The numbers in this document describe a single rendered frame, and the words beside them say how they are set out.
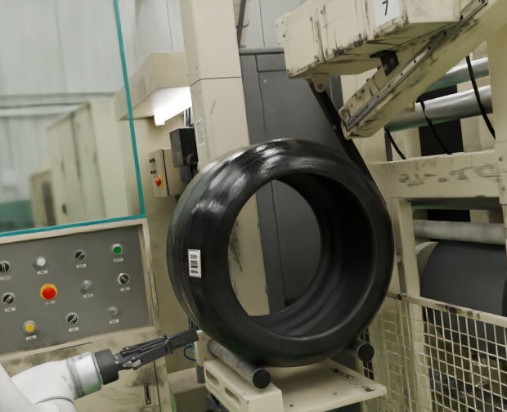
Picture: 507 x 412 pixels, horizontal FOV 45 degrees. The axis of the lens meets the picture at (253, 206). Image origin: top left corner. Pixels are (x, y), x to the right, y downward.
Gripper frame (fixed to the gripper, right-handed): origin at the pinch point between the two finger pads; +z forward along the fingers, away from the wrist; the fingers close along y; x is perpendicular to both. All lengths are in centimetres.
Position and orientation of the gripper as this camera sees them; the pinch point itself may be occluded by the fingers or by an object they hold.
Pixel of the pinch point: (182, 338)
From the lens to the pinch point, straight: 147.6
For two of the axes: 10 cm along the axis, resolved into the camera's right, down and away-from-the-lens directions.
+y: -3.6, 0.0, 9.3
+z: 9.0, -2.7, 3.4
